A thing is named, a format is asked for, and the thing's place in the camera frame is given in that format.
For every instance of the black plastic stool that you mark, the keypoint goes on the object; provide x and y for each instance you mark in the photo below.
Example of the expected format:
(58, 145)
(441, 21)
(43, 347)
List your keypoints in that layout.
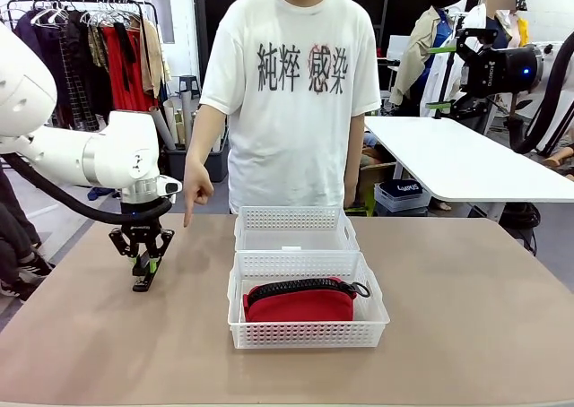
(188, 86)

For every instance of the mannequin with white coat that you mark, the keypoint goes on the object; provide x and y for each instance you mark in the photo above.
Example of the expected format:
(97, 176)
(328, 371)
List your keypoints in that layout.
(475, 23)

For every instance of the green stool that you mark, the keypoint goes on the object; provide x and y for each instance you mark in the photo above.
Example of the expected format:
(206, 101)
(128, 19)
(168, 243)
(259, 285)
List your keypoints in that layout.
(365, 201)

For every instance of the red zipper pouch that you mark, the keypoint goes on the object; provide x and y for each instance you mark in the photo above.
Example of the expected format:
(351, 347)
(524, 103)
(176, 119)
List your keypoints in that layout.
(300, 306)

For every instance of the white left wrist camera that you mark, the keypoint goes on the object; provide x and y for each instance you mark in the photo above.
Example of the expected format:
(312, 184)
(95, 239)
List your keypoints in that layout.
(171, 186)

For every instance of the dark hanging jacket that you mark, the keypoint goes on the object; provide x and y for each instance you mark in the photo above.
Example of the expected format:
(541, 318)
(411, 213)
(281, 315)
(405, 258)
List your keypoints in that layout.
(40, 39)

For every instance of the white background table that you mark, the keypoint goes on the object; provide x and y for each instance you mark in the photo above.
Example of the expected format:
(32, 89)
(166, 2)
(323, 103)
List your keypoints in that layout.
(448, 156)

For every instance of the person's right forearm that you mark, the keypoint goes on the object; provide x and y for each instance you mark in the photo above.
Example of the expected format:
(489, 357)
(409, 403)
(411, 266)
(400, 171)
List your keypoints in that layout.
(197, 147)

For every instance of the black backpack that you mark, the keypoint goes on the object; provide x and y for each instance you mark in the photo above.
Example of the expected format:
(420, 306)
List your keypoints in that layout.
(520, 223)

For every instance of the black stand pole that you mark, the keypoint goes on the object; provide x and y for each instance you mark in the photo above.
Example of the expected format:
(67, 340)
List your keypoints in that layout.
(447, 73)

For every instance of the grey storage bin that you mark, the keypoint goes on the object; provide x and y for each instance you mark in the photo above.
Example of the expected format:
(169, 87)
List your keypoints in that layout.
(220, 167)

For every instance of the beige hanging garment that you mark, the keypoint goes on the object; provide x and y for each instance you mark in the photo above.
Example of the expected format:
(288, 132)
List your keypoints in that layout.
(152, 57)

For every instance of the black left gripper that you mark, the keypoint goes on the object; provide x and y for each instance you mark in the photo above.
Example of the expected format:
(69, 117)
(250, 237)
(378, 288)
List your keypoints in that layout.
(141, 225)

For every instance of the clear storage box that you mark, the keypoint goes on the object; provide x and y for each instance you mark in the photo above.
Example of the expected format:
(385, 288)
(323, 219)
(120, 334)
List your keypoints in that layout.
(401, 196)

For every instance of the person's left forearm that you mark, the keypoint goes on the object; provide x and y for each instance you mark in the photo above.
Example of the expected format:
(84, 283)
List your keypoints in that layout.
(353, 174)

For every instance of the person in white t-shirt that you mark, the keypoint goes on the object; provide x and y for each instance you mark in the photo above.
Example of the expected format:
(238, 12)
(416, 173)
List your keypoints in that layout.
(291, 147)

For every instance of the white monitor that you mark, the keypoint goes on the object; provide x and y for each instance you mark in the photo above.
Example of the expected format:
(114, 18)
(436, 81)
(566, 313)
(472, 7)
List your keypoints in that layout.
(398, 47)

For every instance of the brown cardboard box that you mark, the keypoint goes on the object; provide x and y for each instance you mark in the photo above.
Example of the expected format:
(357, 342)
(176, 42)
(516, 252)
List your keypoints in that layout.
(376, 174)

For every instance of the white perforated plastic basket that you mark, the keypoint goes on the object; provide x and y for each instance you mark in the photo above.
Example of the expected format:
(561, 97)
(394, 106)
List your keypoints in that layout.
(296, 221)
(309, 335)

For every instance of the yellow hanging garment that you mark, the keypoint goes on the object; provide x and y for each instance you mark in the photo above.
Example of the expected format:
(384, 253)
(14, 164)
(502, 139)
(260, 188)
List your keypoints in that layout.
(522, 32)

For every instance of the grey cardboard tube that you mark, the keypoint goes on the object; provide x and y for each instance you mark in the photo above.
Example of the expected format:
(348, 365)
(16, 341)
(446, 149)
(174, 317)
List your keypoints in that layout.
(161, 129)

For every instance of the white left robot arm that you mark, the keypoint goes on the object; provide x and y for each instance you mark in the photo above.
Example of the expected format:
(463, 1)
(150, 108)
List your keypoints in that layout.
(121, 156)

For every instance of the black stapler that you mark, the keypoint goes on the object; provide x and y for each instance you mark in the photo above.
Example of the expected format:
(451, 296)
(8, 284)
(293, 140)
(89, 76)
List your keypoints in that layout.
(142, 281)

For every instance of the seated person's dark legs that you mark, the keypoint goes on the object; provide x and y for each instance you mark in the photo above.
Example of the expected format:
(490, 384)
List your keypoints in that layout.
(13, 236)

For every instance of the black clothes rack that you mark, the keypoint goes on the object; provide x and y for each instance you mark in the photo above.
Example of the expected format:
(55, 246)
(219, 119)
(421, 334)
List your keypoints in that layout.
(148, 4)

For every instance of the black white sneaker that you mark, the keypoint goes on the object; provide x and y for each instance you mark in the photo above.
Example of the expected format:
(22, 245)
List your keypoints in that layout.
(22, 288)
(36, 265)

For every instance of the red hanging dress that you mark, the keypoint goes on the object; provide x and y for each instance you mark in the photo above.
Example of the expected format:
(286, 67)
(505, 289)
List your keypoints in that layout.
(121, 80)

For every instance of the person's left hand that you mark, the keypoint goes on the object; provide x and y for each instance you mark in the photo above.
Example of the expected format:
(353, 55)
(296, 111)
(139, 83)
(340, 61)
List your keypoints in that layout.
(352, 201)

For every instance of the person's right hand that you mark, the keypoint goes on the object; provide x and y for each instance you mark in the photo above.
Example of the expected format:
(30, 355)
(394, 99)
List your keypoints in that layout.
(197, 183)

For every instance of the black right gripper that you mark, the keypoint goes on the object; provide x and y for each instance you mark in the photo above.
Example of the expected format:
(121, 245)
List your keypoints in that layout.
(502, 73)

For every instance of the mannequin with beige coat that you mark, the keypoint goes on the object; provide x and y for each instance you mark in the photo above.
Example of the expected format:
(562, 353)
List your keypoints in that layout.
(414, 57)

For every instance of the black checked hanging garment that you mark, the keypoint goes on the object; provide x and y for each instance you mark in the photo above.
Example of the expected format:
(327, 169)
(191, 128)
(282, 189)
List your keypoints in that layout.
(85, 80)

